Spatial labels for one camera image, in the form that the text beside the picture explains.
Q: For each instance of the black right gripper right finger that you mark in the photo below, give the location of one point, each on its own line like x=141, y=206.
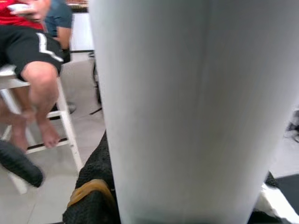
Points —
x=271, y=200

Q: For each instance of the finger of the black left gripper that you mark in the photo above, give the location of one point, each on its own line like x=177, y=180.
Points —
x=21, y=163

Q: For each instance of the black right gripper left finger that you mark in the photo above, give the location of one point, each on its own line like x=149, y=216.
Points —
x=98, y=168

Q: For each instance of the white plastic table leg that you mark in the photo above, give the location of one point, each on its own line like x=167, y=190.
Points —
x=187, y=93

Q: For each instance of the yellow rubber band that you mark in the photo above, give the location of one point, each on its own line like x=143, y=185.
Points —
x=91, y=186

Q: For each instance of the white wooden stool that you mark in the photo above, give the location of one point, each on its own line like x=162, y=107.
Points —
x=67, y=130

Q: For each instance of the black metal stand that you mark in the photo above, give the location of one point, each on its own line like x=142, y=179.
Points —
x=97, y=81

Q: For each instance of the seated person black shorts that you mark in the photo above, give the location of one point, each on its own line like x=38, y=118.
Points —
x=30, y=53

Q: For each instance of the person in blue shirt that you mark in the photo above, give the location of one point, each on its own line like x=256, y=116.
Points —
x=59, y=16

